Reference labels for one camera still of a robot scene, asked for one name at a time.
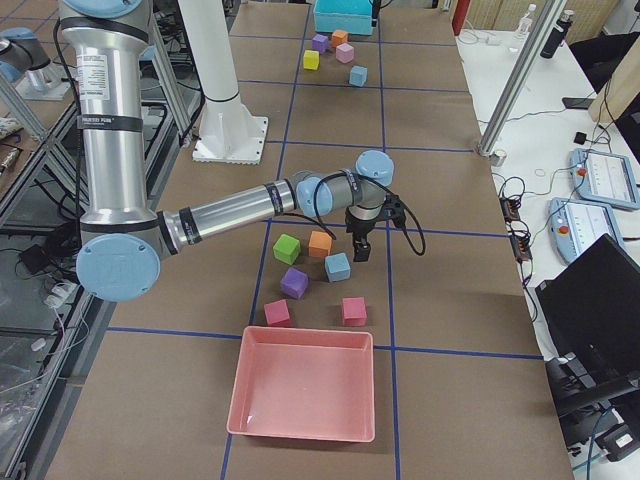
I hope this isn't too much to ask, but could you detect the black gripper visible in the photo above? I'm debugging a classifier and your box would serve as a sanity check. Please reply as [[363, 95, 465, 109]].
[[345, 195, 403, 263]]

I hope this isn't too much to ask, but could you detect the light blue foam block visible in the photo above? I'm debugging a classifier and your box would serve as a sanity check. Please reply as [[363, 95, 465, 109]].
[[349, 65, 368, 88], [325, 253, 351, 283]]

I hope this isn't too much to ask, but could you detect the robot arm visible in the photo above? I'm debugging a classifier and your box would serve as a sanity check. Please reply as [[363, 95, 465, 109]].
[[59, 1, 408, 302]]

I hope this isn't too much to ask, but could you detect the orange foam block right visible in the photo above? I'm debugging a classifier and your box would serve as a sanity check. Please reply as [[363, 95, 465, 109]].
[[308, 231, 333, 258]]

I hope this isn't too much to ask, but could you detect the orange foam block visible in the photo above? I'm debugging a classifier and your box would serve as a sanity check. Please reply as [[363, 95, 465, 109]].
[[331, 29, 348, 48], [308, 231, 333, 258]]

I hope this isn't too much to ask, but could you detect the crimson foam block far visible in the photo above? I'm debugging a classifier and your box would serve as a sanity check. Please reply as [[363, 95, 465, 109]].
[[341, 297, 368, 327]]

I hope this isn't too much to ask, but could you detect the crimson foam block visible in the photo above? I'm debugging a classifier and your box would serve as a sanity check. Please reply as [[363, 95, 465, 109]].
[[263, 299, 292, 328], [341, 297, 368, 327]]

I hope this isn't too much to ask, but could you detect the green foam block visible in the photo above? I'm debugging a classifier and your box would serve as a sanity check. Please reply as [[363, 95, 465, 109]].
[[273, 234, 301, 265]]

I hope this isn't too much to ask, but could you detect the purple foam block right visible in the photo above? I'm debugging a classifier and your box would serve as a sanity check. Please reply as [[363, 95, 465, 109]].
[[280, 267, 309, 299]]

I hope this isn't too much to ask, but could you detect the purple foam block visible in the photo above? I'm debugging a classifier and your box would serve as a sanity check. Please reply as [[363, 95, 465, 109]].
[[312, 33, 329, 54], [280, 267, 309, 299]]

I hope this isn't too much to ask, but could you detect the crimson foam block near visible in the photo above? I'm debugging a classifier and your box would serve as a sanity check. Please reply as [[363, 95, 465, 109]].
[[263, 299, 292, 328]]

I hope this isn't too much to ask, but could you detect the pink plastic tray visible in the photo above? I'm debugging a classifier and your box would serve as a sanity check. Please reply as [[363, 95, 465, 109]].
[[227, 326, 376, 443]]

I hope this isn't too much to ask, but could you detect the yellow foam block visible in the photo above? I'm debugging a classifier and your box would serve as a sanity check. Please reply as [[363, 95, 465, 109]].
[[303, 50, 320, 71]]

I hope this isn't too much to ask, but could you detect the pink foam block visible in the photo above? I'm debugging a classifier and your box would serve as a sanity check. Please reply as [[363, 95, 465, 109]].
[[335, 43, 355, 64]]

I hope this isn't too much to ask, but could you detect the purple foam block left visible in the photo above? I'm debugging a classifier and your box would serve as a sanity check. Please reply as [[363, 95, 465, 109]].
[[312, 33, 329, 54]]

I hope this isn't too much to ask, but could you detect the orange foam block left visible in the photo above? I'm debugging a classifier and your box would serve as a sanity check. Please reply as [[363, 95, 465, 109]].
[[331, 29, 348, 48]]

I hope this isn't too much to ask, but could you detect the teach pendant near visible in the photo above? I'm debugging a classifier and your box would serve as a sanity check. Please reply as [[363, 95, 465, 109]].
[[549, 197, 625, 264]]

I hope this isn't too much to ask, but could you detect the teach pendant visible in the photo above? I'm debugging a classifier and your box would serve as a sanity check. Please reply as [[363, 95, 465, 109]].
[[549, 197, 625, 264], [569, 148, 639, 211]]

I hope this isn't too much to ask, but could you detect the teal plastic bin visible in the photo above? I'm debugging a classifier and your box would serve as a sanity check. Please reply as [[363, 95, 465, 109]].
[[313, 0, 373, 36]]

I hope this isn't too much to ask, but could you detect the black laptop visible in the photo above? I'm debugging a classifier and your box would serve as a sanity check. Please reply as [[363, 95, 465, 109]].
[[534, 232, 640, 376]]

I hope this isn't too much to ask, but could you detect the teach pendant far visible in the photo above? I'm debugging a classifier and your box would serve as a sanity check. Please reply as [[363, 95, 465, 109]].
[[569, 148, 639, 211]]

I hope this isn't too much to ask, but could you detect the black water bottle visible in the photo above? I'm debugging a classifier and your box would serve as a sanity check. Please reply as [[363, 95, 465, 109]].
[[540, 9, 574, 59]]

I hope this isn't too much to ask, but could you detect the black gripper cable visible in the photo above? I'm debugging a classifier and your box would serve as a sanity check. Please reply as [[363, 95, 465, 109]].
[[299, 172, 427, 257]]

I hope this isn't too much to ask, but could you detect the aluminium frame post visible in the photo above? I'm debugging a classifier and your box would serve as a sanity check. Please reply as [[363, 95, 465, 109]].
[[476, 0, 566, 167]]

